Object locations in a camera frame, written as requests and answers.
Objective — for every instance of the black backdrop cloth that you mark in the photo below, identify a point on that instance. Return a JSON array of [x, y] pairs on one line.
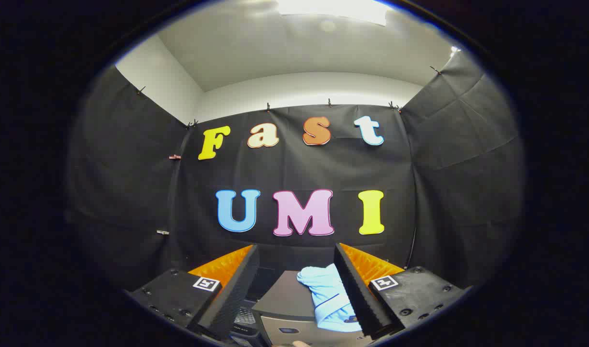
[[299, 168]]

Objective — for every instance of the grey top-loading washing machine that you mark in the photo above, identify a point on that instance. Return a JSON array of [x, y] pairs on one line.
[[245, 317]]

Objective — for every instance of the row of black clips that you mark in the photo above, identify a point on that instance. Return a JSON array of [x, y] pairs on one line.
[[268, 107]]

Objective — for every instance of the dark washing machine lid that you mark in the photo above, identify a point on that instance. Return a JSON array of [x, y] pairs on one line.
[[264, 284]]

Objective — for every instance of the light blue garment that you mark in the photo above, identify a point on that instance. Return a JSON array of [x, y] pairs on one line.
[[325, 289]]

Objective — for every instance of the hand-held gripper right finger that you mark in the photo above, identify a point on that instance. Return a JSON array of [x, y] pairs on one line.
[[357, 294]]

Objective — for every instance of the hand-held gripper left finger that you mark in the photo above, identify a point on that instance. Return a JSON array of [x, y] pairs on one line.
[[236, 294]]

